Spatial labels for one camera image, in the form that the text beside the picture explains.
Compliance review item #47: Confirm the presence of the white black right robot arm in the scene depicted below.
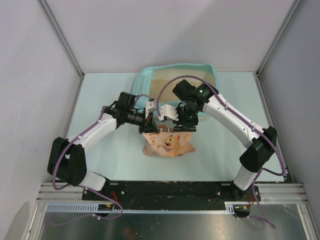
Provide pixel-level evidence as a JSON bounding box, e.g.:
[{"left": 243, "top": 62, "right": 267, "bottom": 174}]
[{"left": 172, "top": 75, "right": 278, "bottom": 201}]

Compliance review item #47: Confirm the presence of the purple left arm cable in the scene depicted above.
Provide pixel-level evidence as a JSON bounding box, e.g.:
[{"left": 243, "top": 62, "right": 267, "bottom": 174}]
[{"left": 51, "top": 93, "right": 153, "bottom": 192}]

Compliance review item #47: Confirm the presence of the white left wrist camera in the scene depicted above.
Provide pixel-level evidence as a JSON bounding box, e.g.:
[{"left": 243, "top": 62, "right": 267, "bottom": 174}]
[{"left": 145, "top": 98, "right": 157, "bottom": 119}]

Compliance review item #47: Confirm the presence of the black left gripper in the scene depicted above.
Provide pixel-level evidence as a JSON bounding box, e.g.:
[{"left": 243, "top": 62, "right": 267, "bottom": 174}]
[{"left": 126, "top": 109, "right": 160, "bottom": 134}]

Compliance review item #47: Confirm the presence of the pink cat litter bag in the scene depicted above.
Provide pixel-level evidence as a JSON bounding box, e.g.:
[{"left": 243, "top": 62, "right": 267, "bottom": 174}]
[{"left": 142, "top": 125, "right": 196, "bottom": 158}]

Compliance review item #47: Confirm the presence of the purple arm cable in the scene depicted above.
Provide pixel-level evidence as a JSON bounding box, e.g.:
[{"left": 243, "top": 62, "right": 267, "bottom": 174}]
[
  {"left": 51, "top": 93, "right": 153, "bottom": 192},
  {"left": 156, "top": 74, "right": 288, "bottom": 230}
]

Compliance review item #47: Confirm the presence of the aluminium frame rail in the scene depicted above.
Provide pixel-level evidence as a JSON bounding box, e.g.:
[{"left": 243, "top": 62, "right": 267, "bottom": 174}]
[{"left": 36, "top": 181, "right": 308, "bottom": 204}]

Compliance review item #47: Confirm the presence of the right aluminium corner post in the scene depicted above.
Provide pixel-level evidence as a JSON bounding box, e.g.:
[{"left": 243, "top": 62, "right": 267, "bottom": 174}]
[{"left": 255, "top": 0, "right": 305, "bottom": 76}]

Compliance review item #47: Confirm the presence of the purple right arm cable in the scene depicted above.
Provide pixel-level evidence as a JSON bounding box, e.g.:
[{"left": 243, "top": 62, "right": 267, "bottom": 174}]
[{"left": 156, "top": 74, "right": 288, "bottom": 230}]

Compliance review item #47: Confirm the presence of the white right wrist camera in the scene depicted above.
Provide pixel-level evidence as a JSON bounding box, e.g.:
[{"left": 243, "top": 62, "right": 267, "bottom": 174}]
[{"left": 158, "top": 104, "right": 179, "bottom": 122}]

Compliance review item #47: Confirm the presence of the black t-shaped plastic part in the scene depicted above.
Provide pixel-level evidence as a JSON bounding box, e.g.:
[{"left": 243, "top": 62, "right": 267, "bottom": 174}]
[{"left": 173, "top": 126, "right": 197, "bottom": 133}]

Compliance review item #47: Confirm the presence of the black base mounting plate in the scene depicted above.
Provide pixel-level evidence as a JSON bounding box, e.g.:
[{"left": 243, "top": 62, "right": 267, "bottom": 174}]
[{"left": 82, "top": 180, "right": 260, "bottom": 211}]

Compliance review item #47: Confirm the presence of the aluminium corner post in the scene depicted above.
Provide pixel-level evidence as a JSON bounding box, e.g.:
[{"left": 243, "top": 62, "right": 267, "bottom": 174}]
[
  {"left": 36, "top": 0, "right": 85, "bottom": 79},
  {"left": 255, "top": 0, "right": 305, "bottom": 76}
]

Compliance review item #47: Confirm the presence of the white slotted cable duct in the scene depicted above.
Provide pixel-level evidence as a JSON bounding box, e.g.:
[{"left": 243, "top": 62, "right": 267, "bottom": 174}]
[{"left": 46, "top": 202, "right": 234, "bottom": 214}]

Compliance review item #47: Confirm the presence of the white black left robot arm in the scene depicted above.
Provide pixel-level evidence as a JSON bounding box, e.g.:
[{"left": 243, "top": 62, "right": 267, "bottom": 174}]
[{"left": 47, "top": 91, "right": 159, "bottom": 200}]

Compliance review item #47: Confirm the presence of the teal and beige litter box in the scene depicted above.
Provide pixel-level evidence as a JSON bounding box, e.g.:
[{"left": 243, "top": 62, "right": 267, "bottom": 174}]
[{"left": 132, "top": 63, "right": 219, "bottom": 109}]

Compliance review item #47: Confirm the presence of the beige cat litter in box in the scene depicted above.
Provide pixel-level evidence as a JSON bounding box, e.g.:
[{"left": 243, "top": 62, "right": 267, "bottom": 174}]
[{"left": 149, "top": 78, "right": 181, "bottom": 103}]

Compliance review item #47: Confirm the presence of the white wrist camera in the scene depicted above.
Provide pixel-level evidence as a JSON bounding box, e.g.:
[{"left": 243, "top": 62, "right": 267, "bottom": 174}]
[
  {"left": 145, "top": 98, "right": 157, "bottom": 119},
  {"left": 158, "top": 104, "right": 179, "bottom": 122}
]

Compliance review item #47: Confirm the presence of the left aluminium corner post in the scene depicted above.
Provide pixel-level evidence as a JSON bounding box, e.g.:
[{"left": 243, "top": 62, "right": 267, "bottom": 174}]
[{"left": 36, "top": 0, "right": 85, "bottom": 79}]

